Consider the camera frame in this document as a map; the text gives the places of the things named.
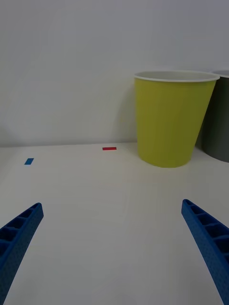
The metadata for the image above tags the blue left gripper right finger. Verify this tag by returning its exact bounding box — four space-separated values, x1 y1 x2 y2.
181 199 229 305

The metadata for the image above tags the grey plastic bin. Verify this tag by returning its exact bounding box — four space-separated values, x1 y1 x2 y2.
195 70 229 163

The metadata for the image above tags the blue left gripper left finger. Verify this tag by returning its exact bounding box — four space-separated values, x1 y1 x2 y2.
0 202 44 305

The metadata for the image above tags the yellow-green plastic bin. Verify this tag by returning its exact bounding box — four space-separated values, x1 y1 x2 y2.
133 70 220 169

